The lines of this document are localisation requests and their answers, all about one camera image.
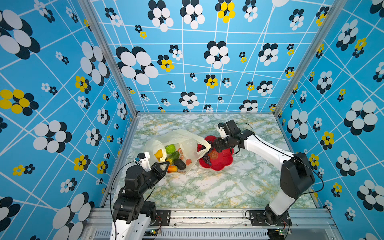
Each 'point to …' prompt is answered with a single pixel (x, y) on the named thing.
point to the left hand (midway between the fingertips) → (170, 162)
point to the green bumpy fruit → (170, 149)
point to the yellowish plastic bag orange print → (177, 147)
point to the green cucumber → (172, 157)
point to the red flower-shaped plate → (219, 160)
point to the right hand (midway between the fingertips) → (218, 144)
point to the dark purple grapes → (207, 157)
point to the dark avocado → (180, 164)
